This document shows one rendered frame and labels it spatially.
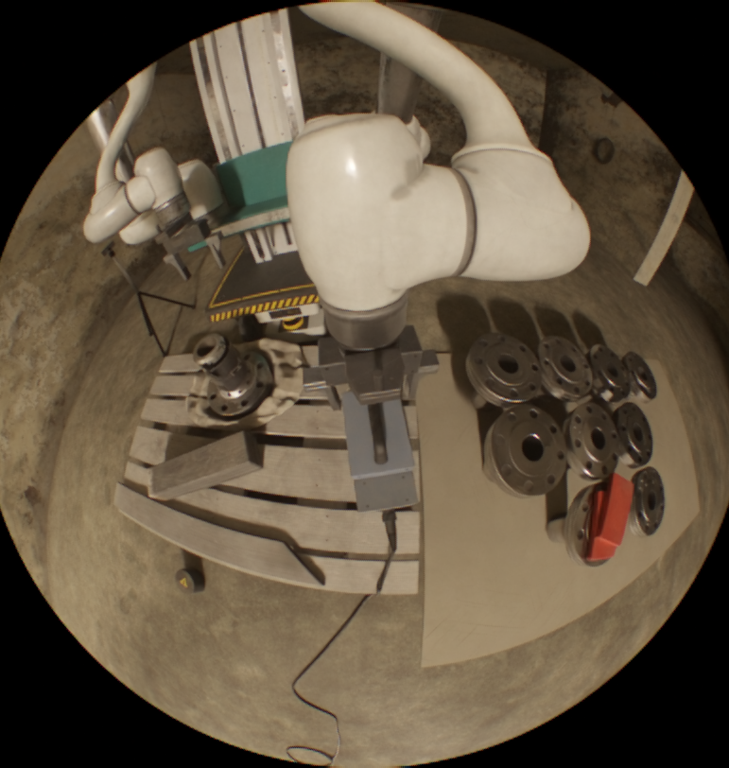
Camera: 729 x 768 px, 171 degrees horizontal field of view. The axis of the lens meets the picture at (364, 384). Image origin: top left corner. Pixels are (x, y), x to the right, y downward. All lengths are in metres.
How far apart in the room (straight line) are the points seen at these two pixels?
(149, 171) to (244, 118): 0.52
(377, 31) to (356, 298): 0.30
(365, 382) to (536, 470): 0.56
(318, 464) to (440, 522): 0.43
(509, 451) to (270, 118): 1.31
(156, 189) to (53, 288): 2.37
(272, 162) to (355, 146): 0.85
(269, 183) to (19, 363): 2.50
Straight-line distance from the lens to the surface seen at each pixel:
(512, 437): 0.68
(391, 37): 0.32
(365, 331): 0.23
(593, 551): 0.82
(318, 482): 0.71
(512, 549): 0.94
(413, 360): 0.32
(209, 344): 0.82
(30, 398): 2.82
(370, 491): 0.57
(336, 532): 0.69
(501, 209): 0.20
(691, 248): 9.39
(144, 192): 0.69
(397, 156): 0.16
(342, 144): 0.16
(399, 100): 0.72
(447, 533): 0.84
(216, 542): 0.83
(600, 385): 1.07
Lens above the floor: 0.82
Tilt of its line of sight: 59 degrees down
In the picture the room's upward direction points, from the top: 8 degrees counter-clockwise
